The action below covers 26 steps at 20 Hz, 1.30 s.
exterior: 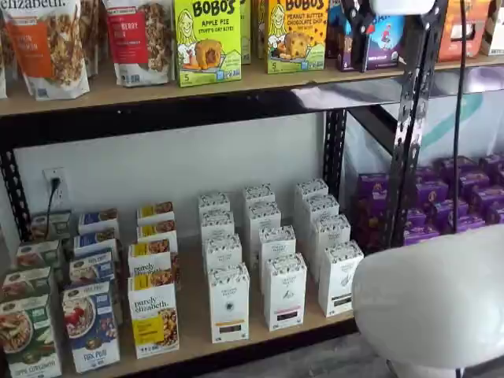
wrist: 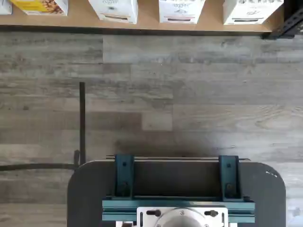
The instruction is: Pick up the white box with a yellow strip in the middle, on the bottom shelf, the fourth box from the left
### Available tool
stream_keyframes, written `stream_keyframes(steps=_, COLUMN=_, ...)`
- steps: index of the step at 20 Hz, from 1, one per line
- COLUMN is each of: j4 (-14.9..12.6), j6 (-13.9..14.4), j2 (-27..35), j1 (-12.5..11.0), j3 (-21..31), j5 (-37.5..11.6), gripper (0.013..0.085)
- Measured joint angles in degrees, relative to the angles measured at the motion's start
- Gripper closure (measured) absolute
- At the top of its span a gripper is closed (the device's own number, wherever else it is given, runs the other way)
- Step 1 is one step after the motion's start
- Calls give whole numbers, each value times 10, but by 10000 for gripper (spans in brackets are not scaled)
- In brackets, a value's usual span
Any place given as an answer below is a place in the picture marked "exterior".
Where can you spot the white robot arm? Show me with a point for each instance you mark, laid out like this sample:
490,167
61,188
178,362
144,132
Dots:
433,295

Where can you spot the blue oatmeal box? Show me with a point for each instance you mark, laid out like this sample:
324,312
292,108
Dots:
92,267
98,220
90,327
94,240

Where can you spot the white yellow Purely Elizabeth box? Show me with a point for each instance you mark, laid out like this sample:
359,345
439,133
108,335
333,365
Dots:
151,315
149,260
157,232
155,212

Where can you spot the green oatmeal box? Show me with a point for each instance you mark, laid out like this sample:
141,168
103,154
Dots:
37,256
27,334
23,283
59,226

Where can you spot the orange snack box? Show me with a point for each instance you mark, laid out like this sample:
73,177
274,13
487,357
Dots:
451,47

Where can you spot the white box pink strip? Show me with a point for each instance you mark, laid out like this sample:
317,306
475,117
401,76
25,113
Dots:
285,295
258,195
264,216
277,244

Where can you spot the wooden shelf board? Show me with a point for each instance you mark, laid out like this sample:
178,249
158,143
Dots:
193,315
478,63
118,96

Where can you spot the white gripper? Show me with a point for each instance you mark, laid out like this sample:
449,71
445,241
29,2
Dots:
401,5

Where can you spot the orange label granola bag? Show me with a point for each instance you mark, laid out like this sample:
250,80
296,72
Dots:
47,51

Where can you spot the white snack box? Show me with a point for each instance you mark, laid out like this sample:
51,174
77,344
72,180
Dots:
496,31

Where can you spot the red label granola bag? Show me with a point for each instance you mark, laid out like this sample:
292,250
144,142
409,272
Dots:
134,47

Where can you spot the purple ZBar box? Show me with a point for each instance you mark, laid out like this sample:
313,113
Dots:
334,35
388,43

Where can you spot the yellow Bobo's peanut butter box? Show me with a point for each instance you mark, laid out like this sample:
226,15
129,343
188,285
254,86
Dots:
295,43
262,27

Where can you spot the green Bobo's apple pie box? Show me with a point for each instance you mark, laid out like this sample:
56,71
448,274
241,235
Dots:
245,31
204,39

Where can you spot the white wall outlet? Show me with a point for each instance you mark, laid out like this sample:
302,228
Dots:
61,175

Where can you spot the white granola bag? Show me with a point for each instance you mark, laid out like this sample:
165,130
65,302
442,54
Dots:
92,35

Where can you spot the white box black strip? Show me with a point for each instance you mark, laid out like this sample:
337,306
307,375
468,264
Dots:
330,232
311,189
338,279
321,206

